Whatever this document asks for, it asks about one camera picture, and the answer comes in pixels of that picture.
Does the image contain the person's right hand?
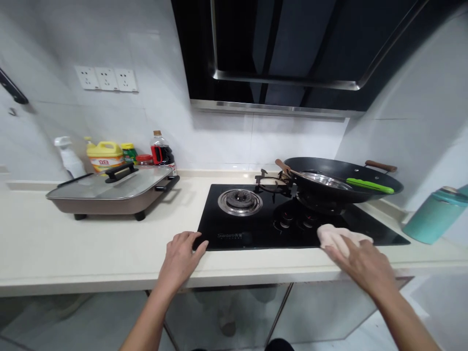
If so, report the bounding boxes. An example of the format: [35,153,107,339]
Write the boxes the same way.
[324,236,398,295]

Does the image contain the person's left hand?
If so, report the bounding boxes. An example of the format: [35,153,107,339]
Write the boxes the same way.
[162,231,210,286]

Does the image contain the person's left thumb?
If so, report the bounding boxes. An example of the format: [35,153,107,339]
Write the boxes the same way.
[192,239,210,261]

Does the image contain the person's right fingers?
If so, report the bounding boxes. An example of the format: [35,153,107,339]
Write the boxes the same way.
[324,236,361,267]

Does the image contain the person's left fingers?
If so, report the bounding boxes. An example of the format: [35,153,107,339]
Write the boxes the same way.
[167,231,190,248]

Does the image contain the pale pink cleaning cloth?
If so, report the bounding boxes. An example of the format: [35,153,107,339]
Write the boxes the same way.
[316,223,374,253]

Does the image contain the black glass gas hob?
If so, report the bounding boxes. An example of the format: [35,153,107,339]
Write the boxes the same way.
[197,182,411,252]

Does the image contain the round steel gas burner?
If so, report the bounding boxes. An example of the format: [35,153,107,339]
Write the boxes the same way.
[217,189,264,216]

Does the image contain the glass door base cabinet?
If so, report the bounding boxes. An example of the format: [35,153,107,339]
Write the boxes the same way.
[0,276,416,351]

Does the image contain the brown electric skillet glass lid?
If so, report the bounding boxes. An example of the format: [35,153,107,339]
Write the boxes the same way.
[45,162,181,222]

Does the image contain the dark soy sauce bottle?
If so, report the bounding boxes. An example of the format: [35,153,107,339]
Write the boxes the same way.
[150,130,178,177]

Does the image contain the black iron pan support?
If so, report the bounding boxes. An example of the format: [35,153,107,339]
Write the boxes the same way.
[254,168,297,200]

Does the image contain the teal cylindrical container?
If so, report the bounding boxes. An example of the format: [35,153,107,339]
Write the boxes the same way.
[402,185,468,246]

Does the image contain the green lidded jar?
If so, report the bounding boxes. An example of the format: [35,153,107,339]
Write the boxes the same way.
[121,142,139,166]

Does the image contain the yellow detergent bottle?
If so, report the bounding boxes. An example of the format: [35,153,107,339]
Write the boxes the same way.
[83,136,126,175]

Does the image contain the white spray bottle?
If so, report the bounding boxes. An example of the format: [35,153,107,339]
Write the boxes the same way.
[54,136,87,179]

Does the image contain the black glass range hood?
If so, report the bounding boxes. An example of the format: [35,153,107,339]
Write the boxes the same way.
[171,0,468,120]

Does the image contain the black wok with wooden handles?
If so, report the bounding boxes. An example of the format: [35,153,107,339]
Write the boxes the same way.
[283,156,405,206]

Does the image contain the green handled utensil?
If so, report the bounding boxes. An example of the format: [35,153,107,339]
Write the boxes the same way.
[345,177,395,195]

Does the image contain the white wall socket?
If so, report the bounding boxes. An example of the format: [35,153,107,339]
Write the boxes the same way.
[74,65,100,91]
[95,67,120,92]
[114,68,139,93]

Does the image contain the black knife handle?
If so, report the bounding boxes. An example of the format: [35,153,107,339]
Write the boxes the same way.
[0,67,30,106]

